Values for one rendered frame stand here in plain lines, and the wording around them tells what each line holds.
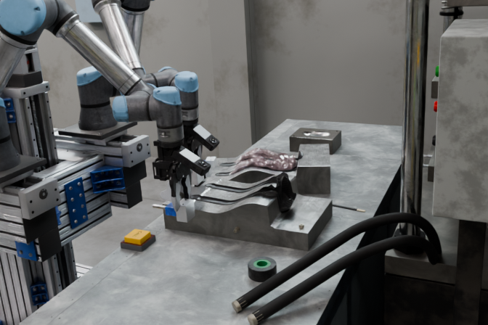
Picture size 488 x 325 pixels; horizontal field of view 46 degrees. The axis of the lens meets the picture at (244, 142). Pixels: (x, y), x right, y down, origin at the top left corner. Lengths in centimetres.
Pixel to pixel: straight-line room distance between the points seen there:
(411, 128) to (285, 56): 274
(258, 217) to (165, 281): 34
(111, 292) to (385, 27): 289
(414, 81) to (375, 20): 245
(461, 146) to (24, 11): 114
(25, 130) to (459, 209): 150
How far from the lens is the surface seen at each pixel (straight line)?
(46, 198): 196
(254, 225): 178
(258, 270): 159
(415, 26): 160
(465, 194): 132
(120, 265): 177
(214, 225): 185
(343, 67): 417
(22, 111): 219
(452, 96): 126
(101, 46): 179
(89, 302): 162
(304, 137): 257
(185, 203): 173
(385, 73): 409
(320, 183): 213
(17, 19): 168
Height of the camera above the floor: 164
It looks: 18 degrees down
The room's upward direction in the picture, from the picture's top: 3 degrees counter-clockwise
